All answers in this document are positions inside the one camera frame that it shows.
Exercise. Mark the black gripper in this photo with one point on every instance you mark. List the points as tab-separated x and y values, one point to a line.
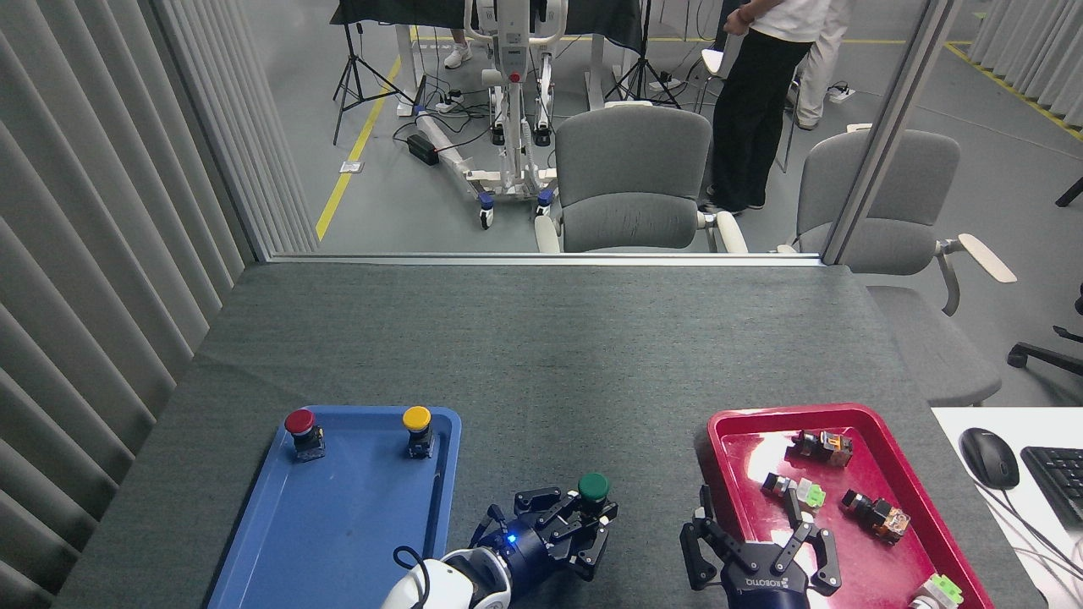
525	550
766	588

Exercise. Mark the green push button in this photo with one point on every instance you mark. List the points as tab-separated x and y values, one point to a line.
593	486

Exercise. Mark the yellow push button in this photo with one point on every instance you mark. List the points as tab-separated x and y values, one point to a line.
416	418

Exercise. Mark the red push button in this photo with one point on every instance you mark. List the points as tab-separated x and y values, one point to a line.
299	421

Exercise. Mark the red plastic tray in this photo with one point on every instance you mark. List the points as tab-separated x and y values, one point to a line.
871	575

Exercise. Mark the blue plastic tray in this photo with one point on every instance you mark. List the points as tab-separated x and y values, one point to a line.
338	524

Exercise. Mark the black computer mouse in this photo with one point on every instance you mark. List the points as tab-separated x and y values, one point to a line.
988	457

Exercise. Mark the white desk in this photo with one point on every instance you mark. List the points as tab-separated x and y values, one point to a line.
1045	558

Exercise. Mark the black keyboard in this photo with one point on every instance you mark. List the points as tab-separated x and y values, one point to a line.
1058	482

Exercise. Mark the black chair base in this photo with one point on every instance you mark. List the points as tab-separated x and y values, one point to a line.
1045	355

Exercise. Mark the grey office chair, cream armrests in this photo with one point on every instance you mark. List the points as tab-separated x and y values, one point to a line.
888	203
630	169

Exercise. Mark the black power brick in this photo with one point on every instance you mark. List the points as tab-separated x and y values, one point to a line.
421	150

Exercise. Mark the silver floor plate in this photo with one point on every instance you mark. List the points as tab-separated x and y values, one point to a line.
351	167

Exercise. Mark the white power strip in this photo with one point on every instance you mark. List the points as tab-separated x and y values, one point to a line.
448	103

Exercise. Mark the person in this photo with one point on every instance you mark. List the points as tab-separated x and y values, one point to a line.
753	101
821	76
458	55

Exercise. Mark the black tripod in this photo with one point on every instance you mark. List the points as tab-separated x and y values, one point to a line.
643	59
353	68

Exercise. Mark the white stand on wheels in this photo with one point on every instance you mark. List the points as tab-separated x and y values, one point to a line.
512	51

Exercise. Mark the white plastic chair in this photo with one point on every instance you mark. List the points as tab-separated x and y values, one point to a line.
717	61

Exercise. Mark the table with black cloth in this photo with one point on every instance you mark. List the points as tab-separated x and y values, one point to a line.
592	17

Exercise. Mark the grey pleated curtain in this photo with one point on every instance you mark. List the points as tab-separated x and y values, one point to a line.
76	254
1032	51

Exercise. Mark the grey switch with green base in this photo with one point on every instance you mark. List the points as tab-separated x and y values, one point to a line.
810	492

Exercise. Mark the black switch with orange window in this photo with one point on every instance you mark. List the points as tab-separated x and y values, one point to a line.
819	447

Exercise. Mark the black switch with orange base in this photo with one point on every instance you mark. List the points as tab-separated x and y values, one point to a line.
880	516

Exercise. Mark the white switch with green base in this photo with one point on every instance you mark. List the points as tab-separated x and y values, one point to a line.
937	590

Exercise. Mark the silver table rail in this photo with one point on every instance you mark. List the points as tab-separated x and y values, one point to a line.
541	260

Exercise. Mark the silver frame post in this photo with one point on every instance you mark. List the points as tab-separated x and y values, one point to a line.
897	118
216	135

